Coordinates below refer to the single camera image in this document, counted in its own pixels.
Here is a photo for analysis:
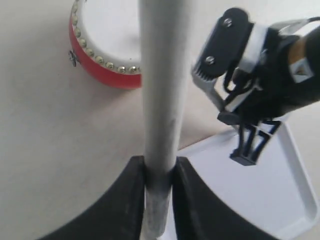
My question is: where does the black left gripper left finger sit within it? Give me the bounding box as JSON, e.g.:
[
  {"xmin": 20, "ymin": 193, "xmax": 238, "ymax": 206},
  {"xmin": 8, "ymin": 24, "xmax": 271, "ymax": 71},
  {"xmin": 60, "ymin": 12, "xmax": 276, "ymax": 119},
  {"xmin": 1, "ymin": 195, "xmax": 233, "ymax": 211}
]
[{"xmin": 43, "ymin": 156, "xmax": 145, "ymax": 240}]

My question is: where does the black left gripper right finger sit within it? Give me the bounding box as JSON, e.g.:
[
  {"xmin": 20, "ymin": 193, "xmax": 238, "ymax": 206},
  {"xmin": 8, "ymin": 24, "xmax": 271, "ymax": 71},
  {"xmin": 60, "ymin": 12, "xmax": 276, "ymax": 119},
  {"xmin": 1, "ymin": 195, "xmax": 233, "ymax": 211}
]
[{"xmin": 172, "ymin": 157, "xmax": 274, "ymax": 240}]

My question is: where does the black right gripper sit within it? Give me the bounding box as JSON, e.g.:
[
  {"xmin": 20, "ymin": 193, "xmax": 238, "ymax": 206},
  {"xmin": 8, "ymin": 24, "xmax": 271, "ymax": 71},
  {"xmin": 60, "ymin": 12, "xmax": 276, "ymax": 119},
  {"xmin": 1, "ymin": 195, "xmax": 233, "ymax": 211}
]
[{"xmin": 230, "ymin": 31, "xmax": 310, "ymax": 166}]

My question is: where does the wooden drumstick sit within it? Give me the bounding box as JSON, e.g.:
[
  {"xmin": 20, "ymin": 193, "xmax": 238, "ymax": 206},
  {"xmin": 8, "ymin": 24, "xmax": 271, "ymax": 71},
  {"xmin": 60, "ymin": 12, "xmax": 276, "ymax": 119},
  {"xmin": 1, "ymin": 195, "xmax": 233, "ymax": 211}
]
[{"xmin": 139, "ymin": 0, "xmax": 192, "ymax": 240}]

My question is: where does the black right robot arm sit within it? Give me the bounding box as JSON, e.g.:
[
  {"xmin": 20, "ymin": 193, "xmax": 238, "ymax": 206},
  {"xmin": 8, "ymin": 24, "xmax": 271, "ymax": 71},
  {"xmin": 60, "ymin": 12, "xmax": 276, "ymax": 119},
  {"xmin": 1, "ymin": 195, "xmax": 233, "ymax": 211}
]
[{"xmin": 230, "ymin": 27, "xmax": 320, "ymax": 166}]

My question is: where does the small red drum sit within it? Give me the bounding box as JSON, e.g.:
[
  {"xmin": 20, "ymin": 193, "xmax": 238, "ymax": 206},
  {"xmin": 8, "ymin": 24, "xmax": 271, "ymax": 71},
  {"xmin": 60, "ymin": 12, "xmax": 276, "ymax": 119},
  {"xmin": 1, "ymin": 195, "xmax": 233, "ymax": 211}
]
[{"xmin": 68, "ymin": 0, "xmax": 141, "ymax": 89}]

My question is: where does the white plastic tray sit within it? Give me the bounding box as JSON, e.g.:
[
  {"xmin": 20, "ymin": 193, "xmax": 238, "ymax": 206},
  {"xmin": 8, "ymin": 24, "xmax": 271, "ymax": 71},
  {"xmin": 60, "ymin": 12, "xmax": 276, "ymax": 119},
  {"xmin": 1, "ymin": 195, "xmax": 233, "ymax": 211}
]
[{"xmin": 178, "ymin": 124, "xmax": 319, "ymax": 240}]

